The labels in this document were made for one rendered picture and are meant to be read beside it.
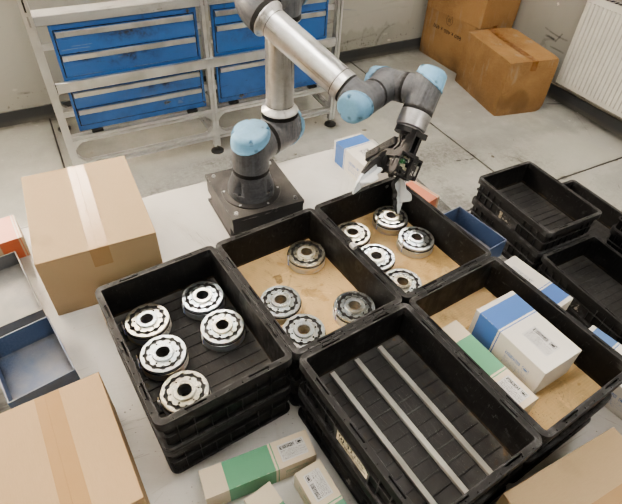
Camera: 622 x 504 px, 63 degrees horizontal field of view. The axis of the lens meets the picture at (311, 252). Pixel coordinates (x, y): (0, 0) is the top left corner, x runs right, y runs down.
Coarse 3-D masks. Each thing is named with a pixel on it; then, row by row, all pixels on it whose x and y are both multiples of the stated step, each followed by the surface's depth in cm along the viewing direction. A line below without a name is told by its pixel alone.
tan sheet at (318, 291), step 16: (272, 256) 140; (256, 272) 136; (272, 272) 136; (288, 272) 136; (320, 272) 137; (336, 272) 137; (256, 288) 131; (304, 288) 132; (320, 288) 132; (336, 288) 133; (352, 288) 133; (304, 304) 128; (320, 304) 128; (320, 320) 125
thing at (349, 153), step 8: (352, 136) 195; (360, 136) 195; (336, 144) 192; (344, 144) 191; (352, 144) 191; (360, 144) 191; (368, 144) 191; (336, 152) 194; (344, 152) 189; (352, 152) 187; (360, 152) 187; (336, 160) 196; (344, 160) 191; (352, 160) 186; (360, 160) 183; (344, 168) 193; (352, 168) 188; (360, 168) 183; (352, 176) 190; (384, 176) 190; (368, 184) 188
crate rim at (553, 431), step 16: (464, 272) 125; (512, 272) 125; (432, 288) 120; (528, 288) 122; (416, 304) 117; (432, 320) 113; (576, 320) 115; (448, 336) 110; (592, 336) 112; (464, 352) 107; (608, 352) 110; (480, 368) 105; (496, 384) 102; (608, 384) 103; (512, 400) 100; (592, 400) 100; (528, 416) 97; (576, 416) 98; (544, 432) 95; (560, 432) 97
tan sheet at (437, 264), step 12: (372, 216) 154; (372, 228) 150; (372, 240) 147; (384, 240) 147; (396, 240) 147; (396, 252) 143; (432, 252) 144; (396, 264) 140; (408, 264) 140; (420, 264) 140; (432, 264) 140; (444, 264) 141; (456, 264) 141; (420, 276) 137; (432, 276) 137
